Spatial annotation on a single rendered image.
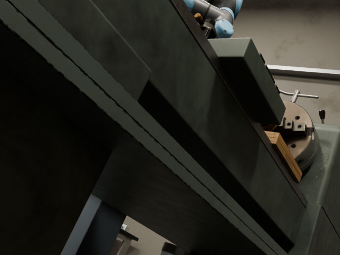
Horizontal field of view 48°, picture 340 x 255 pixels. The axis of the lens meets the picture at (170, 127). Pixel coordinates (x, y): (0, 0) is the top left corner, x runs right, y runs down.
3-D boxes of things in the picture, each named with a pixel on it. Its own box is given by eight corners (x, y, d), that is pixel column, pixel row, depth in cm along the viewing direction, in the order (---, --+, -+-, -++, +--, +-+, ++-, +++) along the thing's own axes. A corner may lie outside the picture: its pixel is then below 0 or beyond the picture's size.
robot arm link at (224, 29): (237, 26, 146) (233, 38, 140) (219, 43, 154) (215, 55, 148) (221, 13, 144) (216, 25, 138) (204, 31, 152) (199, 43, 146)
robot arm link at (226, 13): (214, -2, 152) (207, 12, 145) (238, 11, 153) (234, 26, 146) (206, 13, 158) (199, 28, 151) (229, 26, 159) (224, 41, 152)
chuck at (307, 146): (233, 164, 172) (261, 106, 181) (300, 184, 152) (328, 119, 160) (225, 155, 166) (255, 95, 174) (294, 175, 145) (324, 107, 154)
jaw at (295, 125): (284, 130, 161) (312, 129, 155) (282, 140, 159) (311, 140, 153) (276, 116, 153) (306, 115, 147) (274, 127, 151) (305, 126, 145)
